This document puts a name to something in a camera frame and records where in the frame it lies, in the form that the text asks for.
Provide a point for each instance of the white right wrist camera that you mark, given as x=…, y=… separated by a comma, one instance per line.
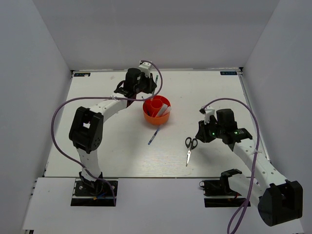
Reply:
x=207, y=112

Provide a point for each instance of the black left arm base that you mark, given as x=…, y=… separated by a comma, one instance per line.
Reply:
x=94, y=193

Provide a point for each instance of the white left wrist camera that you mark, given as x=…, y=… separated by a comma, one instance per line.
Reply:
x=145, y=68

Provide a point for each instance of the blue clear pen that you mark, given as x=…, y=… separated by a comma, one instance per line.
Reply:
x=153, y=136

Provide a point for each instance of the black handled scissors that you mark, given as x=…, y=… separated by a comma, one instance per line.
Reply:
x=190, y=143

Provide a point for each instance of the orange round compartment container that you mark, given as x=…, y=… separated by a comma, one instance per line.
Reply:
x=157, y=110

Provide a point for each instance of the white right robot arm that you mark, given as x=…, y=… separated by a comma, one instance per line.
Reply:
x=277, y=199

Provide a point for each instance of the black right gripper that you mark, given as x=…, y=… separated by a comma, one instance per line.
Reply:
x=202, y=134

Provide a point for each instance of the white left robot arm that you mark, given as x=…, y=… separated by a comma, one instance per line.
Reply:
x=87, y=127

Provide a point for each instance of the right corner table label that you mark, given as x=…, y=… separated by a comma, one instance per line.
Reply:
x=228, y=73

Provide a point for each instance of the green pen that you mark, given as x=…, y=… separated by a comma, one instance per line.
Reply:
x=155, y=81

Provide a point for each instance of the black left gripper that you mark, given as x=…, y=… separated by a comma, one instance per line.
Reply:
x=151, y=83

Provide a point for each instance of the left corner table label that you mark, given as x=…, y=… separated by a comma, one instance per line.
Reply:
x=82, y=74

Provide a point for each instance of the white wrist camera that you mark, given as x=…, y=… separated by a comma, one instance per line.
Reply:
x=145, y=68
x=207, y=112

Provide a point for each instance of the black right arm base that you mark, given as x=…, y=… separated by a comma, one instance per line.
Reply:
x=216, y=197

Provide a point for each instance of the corner table label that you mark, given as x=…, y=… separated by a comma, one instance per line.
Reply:
x=228, y=73
x=82, y=74

